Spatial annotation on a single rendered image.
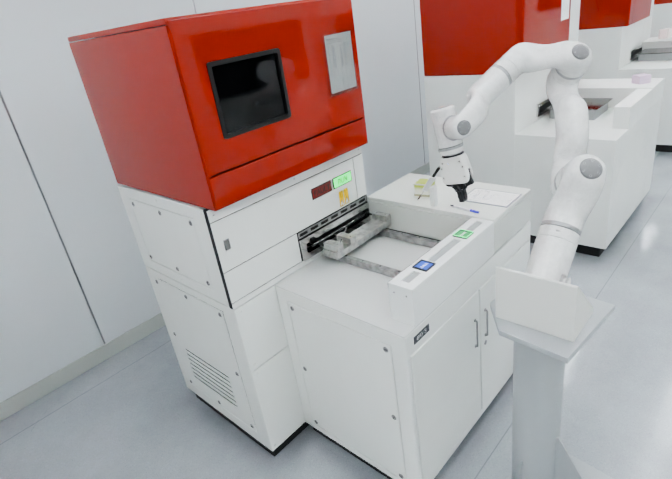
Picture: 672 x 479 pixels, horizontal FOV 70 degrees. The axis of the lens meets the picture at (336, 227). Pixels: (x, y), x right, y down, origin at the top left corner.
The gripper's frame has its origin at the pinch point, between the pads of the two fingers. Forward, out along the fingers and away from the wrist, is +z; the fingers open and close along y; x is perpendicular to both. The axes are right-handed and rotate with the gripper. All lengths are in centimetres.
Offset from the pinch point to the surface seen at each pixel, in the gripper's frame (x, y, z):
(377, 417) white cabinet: -46, -27, 69
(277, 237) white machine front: -40, -59, -1
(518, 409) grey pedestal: -20, 15, 72
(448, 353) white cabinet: -22, -6, 52
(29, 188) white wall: -81, -201, -46
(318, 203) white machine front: -15, -58, -6
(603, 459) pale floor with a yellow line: 15, 25, 119
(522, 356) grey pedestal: -20, 21, 49
